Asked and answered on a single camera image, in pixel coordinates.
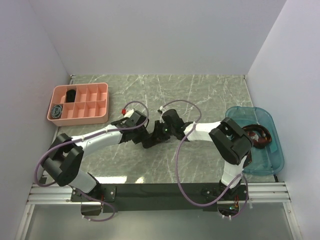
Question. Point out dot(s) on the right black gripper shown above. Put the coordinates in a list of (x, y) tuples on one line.
[(159, 124)]

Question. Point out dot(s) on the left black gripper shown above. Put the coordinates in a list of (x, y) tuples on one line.
[(145, 134)]

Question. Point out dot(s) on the brown blue floral tie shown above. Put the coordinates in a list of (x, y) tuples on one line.
[(151, 141)]

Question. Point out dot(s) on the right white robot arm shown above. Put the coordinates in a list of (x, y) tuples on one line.
[(232, 142)]

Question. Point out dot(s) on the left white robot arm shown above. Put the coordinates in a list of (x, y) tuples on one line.
[(64, 158)]

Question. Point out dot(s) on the pink compartment organizer tray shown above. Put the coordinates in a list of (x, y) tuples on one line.
[(91, 104)]

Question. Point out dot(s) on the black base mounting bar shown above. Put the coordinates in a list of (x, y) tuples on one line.
[(158, 196)]

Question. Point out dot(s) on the black rolled tie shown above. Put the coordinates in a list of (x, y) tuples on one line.
[(70, 96)]

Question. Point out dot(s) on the grey patterned rolled tie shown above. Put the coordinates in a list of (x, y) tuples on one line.
[(56, 111)]

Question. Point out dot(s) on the dark red patterned tie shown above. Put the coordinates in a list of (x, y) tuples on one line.
[(260, 137)]

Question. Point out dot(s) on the teal transparent plastic bin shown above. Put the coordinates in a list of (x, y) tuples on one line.
[(271, 160)]

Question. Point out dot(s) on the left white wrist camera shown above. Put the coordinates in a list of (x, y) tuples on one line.
[(129, 113)]

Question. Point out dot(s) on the aluminium frame rail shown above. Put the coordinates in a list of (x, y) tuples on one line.
[(258, 192)]

